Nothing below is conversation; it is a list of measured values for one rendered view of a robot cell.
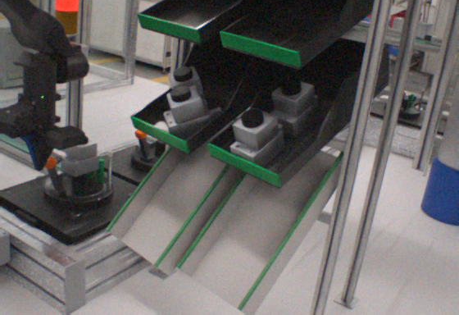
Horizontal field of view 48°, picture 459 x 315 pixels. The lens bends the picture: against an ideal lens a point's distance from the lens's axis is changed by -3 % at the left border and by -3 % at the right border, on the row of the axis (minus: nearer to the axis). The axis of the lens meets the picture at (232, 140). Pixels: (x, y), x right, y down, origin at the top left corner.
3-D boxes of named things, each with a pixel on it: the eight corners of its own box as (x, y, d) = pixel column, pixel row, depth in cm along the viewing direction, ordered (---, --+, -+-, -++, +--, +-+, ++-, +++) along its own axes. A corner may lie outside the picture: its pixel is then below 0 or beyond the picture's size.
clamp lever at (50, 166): (58, 193, 101) (47, 163, 96) (52, 189, 102) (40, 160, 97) (71, 182, 103) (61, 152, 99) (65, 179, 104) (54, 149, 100)
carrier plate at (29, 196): (73, 248, 93) (73, 237, 92) (-6, 200, 104) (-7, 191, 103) (161, 205, 112) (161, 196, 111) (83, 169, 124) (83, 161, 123)
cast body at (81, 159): (74, 177, 102) (75, 143, 100) (60, 171, 104) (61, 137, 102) (106, 166, 109) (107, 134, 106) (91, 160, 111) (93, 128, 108)
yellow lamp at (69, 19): (64, 34, 113) (65, 12, 111) (49, 31, 115) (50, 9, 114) (81, 33, 117) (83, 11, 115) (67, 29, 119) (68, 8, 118)
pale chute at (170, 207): (170, 276, 82) (155, 267, 79) (120, 240, 90) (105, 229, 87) (270, 136, 89) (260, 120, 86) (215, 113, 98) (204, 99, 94)
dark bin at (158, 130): (188, 156, 77) (176, 114, 72) (134, 128, 85) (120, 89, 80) (305, 63, 91) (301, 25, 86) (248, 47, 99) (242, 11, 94)
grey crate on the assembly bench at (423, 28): (424, 40, 573) (428, 25, 567) (390, 32, 592) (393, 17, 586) (431, 38, 597) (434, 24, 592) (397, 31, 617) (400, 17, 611)
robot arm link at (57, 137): (22, 75, 98) (-7, 79, 93) (88, 98, 89) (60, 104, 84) (22, 116, 101) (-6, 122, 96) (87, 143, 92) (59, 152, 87)
